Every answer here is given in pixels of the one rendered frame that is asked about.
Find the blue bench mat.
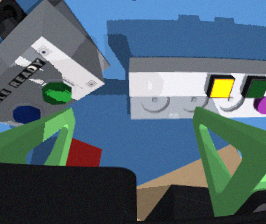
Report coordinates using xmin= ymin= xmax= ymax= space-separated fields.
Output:
xmin=63 ymin=0 xmax=266 ymax=186

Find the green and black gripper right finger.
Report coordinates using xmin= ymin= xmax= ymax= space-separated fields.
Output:
xmin=192 ymin=106 xmax=266 ymax=217

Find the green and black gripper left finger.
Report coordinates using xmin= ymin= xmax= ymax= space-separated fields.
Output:
xmin=0 ymin=107 xmax=75 ymax=166

